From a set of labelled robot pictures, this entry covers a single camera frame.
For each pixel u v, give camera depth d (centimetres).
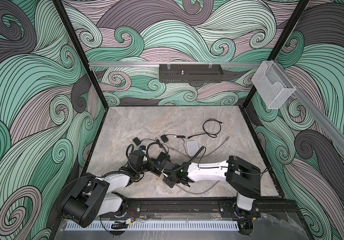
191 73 98
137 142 98
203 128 107
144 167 76
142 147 82
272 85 78
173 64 94
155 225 70
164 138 100
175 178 63
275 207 74
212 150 95
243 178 46
